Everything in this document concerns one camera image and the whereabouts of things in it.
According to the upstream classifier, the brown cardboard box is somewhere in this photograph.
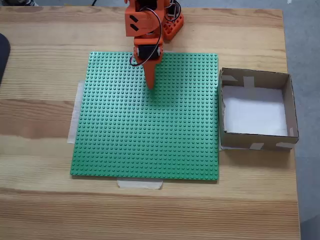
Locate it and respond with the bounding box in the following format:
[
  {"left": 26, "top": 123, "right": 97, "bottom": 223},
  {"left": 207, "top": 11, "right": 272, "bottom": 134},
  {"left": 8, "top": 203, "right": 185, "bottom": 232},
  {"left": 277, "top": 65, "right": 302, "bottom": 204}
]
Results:
[{"left": 218, "top": 67, "right": 300, "bottom": 152}]

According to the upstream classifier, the white paper sheet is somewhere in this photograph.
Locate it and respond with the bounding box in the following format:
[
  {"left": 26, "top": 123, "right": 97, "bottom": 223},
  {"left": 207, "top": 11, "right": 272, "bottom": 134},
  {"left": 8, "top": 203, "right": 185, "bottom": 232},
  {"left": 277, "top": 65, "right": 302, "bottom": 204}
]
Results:
[{"left": 221, "top": 84, "right": 289, "bottom": 137}]

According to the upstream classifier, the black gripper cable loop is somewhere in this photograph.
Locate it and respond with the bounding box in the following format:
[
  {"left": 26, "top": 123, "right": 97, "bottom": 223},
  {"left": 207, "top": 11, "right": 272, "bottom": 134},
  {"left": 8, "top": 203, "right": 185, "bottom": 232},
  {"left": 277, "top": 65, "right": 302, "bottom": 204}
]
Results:
[{"left": 129, "top": 7, "right": 163, "bottom": 67}]

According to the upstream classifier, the wide masking tape strip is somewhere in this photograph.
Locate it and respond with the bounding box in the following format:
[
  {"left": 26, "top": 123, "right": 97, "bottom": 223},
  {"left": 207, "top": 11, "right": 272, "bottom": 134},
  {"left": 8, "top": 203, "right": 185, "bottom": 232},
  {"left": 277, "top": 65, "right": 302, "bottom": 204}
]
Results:
[{"left": 66, "top": 79, "right": 85, "bottom": 145}]

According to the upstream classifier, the green lego baseplate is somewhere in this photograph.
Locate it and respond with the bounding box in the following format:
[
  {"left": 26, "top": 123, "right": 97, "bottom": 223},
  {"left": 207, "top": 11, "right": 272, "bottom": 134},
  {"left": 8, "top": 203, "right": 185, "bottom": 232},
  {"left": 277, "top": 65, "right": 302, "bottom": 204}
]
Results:
[{"left": 69, "top": 51, "right": 221, "bottom": 183}]

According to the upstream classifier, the black rounded object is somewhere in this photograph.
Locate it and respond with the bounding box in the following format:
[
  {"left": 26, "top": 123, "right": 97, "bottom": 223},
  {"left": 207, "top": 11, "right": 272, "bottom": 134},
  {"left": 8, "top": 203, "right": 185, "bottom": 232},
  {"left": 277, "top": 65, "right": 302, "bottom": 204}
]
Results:
[{"left": 0, "top": 32, "right": 12, "bottom": 86}]

